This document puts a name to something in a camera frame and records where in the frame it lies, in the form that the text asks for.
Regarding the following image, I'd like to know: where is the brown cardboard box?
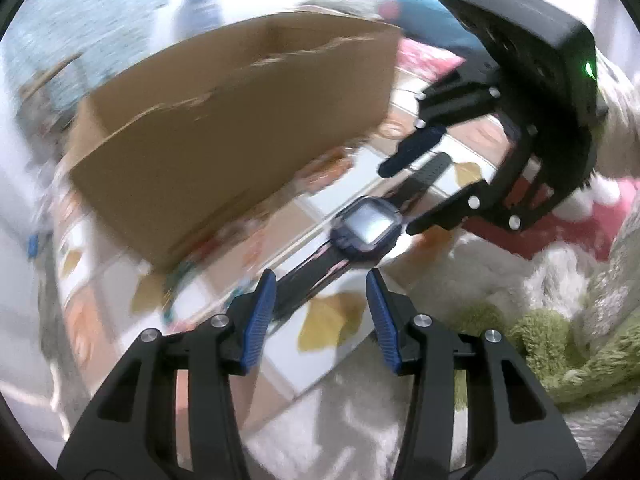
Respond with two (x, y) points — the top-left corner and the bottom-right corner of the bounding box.
(67, 11), (403, 271)

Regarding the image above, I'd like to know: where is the green fluffy blanket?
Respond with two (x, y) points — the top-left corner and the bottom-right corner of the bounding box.
(445, 300), (640, 406)

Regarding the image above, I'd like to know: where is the pink floral blanket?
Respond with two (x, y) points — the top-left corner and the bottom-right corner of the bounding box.
(395, 40), (640, 261)

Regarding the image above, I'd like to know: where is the dark blue digital wristwatch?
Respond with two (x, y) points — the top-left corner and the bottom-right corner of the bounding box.
(272, 152), (453, 306)

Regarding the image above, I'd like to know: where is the white fluffy blanket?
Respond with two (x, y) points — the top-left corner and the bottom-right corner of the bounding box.
(240, 55), (640, 480)

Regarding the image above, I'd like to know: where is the blue patterned hanging cloth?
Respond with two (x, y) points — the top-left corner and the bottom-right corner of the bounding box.
(0, 0), (171, 106)

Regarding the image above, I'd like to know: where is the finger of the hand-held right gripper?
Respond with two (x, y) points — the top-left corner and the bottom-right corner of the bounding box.
(378, 67), (506, 178)
(406, 130), (556, 236)

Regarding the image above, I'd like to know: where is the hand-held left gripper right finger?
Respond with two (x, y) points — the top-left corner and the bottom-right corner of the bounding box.
(365, 268), (587, 480)

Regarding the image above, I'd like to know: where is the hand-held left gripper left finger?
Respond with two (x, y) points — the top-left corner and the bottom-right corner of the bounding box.
(56, 268), (277, 480)

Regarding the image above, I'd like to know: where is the wooden chair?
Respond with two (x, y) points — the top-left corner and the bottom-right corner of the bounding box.
(20, 52), (83, 106)

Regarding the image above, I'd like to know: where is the blue pillow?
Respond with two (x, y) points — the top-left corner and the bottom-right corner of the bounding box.
(377, 0), (493, 56)

